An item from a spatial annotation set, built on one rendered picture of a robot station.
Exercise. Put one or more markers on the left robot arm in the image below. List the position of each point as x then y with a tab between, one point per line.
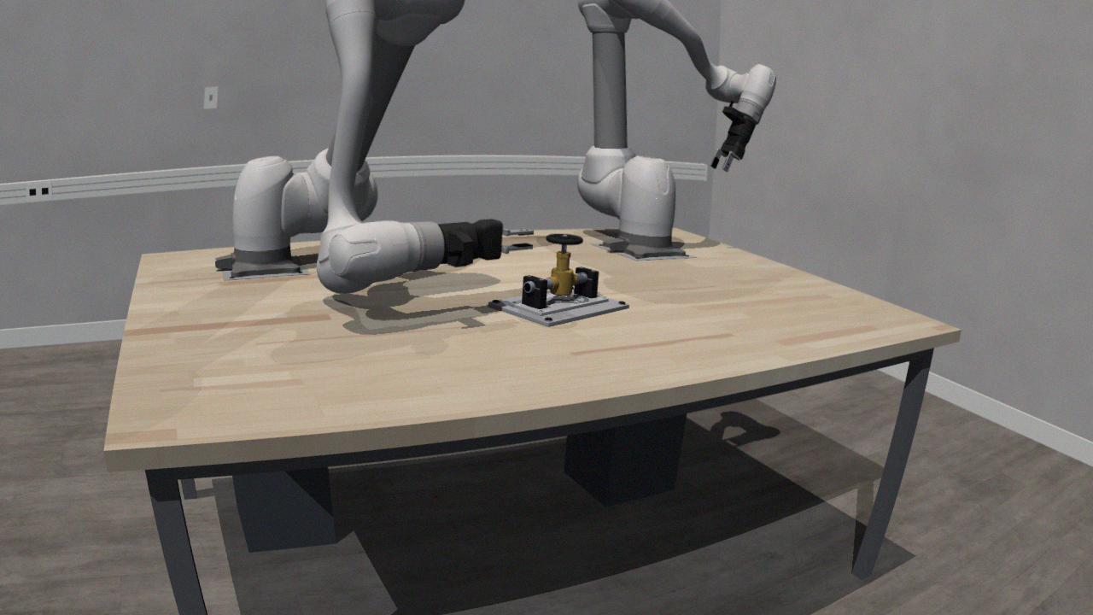
642	196

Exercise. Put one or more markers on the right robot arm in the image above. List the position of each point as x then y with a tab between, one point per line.
272	204

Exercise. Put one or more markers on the brass valve with black handwheel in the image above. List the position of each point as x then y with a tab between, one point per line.
535	299

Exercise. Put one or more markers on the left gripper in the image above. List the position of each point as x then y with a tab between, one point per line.
744	118

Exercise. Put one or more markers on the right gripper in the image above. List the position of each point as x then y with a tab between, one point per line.
460	248

